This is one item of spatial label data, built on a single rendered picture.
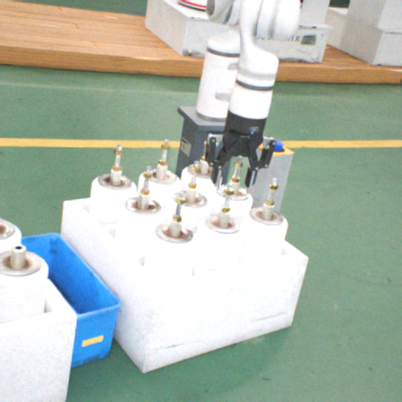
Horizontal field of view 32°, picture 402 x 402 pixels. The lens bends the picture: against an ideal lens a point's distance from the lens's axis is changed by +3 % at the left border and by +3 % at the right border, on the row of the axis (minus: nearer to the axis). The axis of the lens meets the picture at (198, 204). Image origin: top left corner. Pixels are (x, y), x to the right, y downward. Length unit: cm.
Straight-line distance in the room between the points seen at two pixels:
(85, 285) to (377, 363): 63
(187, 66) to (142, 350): 219
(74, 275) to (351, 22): 301
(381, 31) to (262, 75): 277
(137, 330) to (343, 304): 58
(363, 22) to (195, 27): 110
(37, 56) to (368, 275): 183
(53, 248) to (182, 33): 204
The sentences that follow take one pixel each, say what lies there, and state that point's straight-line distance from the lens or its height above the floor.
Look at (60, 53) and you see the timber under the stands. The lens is 313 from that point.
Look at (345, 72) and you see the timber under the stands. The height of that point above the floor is 6.
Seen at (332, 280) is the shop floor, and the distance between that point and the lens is 179.
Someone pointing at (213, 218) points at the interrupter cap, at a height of 25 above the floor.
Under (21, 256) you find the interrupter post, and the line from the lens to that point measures 114.
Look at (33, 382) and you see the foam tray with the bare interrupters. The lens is 121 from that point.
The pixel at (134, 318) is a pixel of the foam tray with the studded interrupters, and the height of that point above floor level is 9.
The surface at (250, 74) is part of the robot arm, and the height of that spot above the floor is 57.
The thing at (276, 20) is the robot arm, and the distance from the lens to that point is 120.
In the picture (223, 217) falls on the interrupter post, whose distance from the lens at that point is 134.
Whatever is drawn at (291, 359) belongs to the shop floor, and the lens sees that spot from 147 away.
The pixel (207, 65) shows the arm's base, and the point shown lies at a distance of 178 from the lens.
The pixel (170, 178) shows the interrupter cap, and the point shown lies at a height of 25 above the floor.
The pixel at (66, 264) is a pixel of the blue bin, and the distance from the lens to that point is 149.
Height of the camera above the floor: 86
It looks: 25 degrees down
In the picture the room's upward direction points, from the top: 11 degrees clockwise
